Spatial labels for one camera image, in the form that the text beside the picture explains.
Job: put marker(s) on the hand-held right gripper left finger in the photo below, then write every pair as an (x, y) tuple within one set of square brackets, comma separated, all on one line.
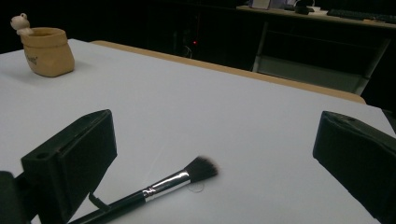
[(68, 168)]

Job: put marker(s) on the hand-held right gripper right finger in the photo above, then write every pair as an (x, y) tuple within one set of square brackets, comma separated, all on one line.
[(358, 161)]

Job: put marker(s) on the black makeup brush silver ferrule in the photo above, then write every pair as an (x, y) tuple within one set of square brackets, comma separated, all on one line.
[(168, 183)]

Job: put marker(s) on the tan pot with bear figure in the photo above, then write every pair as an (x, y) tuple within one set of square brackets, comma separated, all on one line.
[(48, 53)]

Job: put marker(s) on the white-framed desk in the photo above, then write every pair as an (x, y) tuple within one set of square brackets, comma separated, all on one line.
[(311, 74)]

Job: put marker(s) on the white table mat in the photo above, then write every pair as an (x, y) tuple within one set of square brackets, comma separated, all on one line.
[(202, 109)]

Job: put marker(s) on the black keyboard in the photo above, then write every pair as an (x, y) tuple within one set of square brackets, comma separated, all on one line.
[(361, 15)]

